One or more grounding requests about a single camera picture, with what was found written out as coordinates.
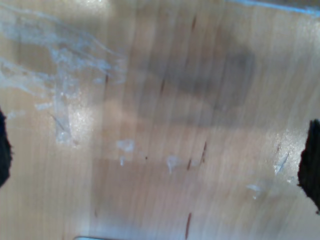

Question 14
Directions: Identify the blue network cable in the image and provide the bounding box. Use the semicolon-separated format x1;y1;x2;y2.
226;0;320;16

